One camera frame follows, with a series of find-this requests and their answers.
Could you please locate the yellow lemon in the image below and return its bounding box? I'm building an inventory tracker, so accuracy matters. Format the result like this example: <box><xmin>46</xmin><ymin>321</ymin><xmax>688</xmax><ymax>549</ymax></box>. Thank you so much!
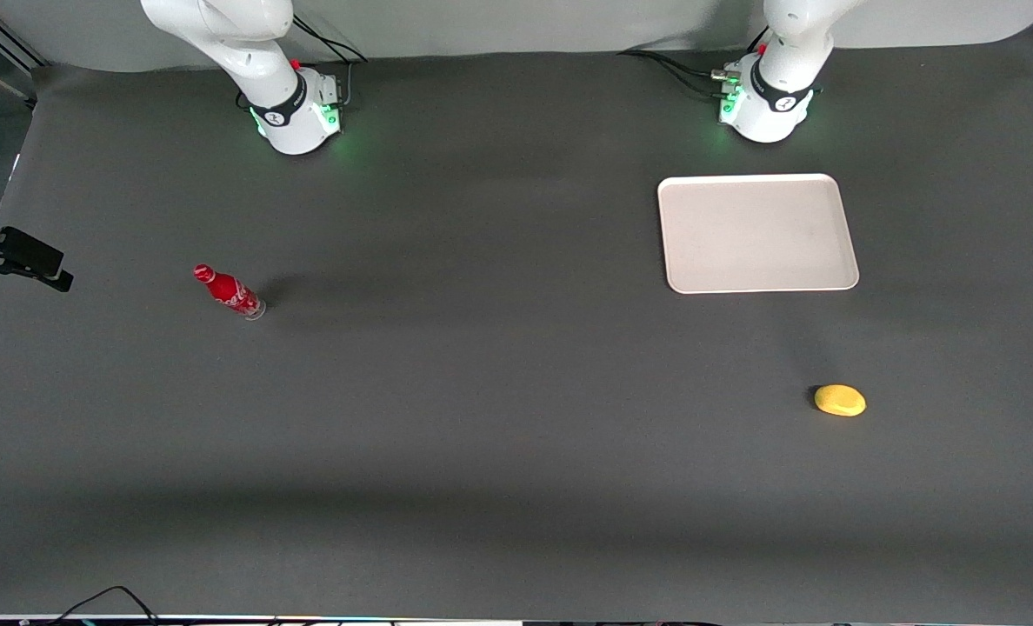
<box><xmin>812</xmin><ymin>383</ymin><xmax>867</xmax><ymax>418</ymax></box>

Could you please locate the white rectangular tray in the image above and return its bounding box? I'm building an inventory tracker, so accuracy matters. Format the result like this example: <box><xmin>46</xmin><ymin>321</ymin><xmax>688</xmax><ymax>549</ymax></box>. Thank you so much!
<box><xmin>657</xmin><ymin>173</ymin><xmax>860</xmax><ymax>295</ymax></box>

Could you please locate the black right arm base cable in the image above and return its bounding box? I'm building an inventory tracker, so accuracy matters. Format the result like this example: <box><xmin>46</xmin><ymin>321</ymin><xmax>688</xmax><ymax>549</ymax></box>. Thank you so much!
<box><xmin>290</xmin><ymin>15</ymin><xmax>370</xmax><ymax>110</ymax></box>

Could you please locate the black left arm base cable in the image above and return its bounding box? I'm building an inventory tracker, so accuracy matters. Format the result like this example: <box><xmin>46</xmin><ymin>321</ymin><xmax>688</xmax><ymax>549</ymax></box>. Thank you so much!
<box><xmin>618</xmin><ymin>48</ymin><xmax>735</xmax><ymax>98</ymax></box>

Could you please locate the black arm base cable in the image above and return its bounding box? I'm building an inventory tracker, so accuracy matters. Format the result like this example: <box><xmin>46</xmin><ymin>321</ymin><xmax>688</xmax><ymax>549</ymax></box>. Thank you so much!
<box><xmin>290</xmin><ymin>15</ymin><xmax>370</xmax><ymax>110</ymax></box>
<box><xmin>618</xmin><ymin>48</ymin><xmax>735</xmax><ymax>98</ymax></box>

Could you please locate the aluminium frame bar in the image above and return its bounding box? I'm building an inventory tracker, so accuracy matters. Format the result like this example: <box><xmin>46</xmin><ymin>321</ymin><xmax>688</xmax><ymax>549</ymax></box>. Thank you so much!
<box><xmin>0</xmin><ymin>0</ymin><xmax>48</xmax><ymax>83</ymax></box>

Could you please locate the black loose cable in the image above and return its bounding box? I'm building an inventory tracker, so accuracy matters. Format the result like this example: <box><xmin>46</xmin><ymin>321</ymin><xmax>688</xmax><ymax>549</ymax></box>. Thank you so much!
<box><xmin>47</xmin><ymin>585</ymin><xmax>163</xmax><ymax>626</ymax></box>

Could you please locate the red soda bottle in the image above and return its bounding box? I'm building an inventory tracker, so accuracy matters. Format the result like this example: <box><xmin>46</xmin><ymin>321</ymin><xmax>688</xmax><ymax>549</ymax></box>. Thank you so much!
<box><xmin>192</xmin><ymin>263</ymin><xmax>267</xmax><ymax>321</ymax></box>

